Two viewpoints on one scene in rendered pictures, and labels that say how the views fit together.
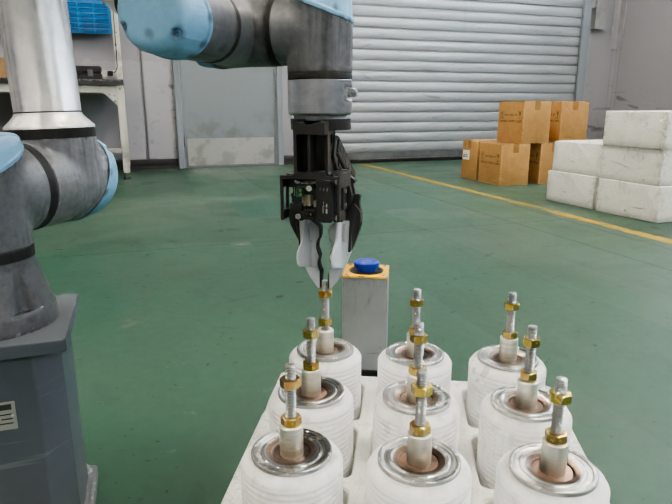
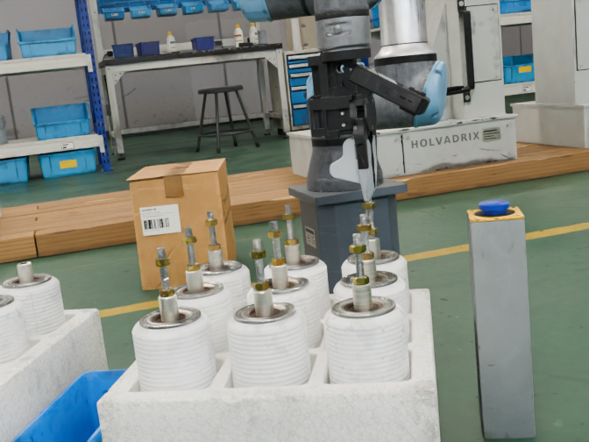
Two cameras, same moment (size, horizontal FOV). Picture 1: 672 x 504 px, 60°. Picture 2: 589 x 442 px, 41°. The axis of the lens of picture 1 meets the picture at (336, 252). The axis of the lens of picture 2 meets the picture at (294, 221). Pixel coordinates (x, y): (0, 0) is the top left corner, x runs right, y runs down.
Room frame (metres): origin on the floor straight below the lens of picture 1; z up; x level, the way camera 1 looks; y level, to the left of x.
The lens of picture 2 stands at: (0.67, -1.11, 0.53)
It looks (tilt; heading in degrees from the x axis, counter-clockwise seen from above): 11 degrees down; 93
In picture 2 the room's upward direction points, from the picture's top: 6 degrees counter-clockwise
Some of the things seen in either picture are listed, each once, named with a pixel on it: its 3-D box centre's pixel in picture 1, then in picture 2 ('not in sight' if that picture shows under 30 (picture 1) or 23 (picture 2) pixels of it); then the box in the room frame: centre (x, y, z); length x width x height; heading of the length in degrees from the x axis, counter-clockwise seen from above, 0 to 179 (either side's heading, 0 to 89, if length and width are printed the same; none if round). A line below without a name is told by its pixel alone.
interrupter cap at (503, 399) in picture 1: (525, 404); (265, 313); (0.57, -0.21, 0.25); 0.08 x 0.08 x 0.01
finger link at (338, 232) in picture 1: (335, 256); (350, 170); (0.69, 0.00, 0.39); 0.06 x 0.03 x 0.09; 166
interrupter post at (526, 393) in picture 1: (526, 393); (263, 302); (0.57, -0.21, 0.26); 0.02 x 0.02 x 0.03
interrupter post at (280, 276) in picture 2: (416, 387); (280, 276); (0.59, -0.09, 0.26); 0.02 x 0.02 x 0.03
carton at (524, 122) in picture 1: (523, 121); not in sight; (4.44, -1.40, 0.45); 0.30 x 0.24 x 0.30; 21
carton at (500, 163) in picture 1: (503, 162); not in sight; (4.39, -1.26, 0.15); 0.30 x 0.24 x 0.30; 18
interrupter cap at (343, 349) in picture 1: (325, 350); (373, 258); (0.72, 0.01, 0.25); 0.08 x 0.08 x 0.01
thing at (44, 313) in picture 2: not in sight; (36, 336); (0.18, 0.07, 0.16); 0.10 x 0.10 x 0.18
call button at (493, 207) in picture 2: (366, 266); (493, 209); (0.88, -0.05, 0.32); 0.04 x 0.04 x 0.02
